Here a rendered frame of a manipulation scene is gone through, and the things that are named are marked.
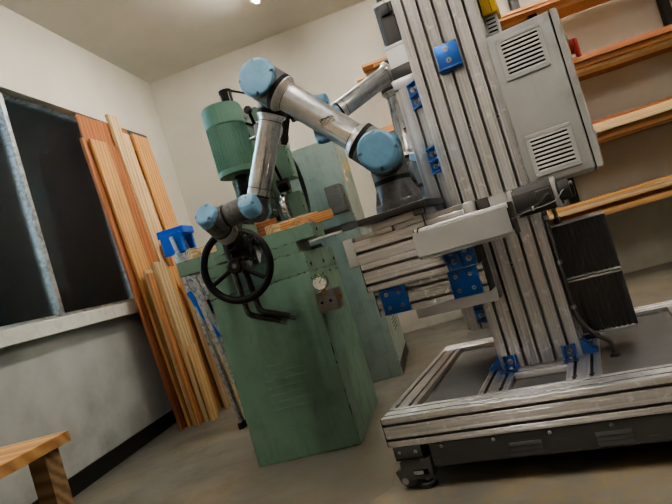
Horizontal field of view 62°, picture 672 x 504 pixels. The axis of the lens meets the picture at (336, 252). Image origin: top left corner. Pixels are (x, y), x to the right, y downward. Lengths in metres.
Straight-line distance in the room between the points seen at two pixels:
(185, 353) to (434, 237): 2.36
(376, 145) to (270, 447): 1.36
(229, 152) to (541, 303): 1.37
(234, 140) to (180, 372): 1.69
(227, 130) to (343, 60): 2.54
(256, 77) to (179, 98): 3.52
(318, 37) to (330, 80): 0.37
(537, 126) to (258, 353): 1.35
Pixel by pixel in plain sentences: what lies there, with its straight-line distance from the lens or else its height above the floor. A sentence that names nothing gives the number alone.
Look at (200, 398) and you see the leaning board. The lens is 3.64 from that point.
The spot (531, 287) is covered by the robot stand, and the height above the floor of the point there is 0.47.
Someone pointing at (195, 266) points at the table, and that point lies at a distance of 2.36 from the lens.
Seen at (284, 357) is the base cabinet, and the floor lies 0.41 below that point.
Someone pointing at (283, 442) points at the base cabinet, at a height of 0.08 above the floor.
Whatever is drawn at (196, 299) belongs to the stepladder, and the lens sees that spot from 3.12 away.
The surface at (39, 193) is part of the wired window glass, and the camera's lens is 3.60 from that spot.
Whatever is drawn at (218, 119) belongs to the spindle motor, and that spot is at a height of 1.43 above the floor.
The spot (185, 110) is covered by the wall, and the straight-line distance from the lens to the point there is 5.15.
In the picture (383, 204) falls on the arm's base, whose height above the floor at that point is 0.84.
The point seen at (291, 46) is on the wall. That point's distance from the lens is 4.97.
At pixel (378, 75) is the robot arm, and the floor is 1.36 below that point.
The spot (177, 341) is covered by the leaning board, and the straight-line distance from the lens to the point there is 3.62.
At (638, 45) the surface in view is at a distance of 4.49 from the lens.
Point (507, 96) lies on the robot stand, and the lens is 1.79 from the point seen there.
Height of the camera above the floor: 0.71
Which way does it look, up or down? 1 degrees up
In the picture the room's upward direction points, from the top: 17 degrees counter-clockwise
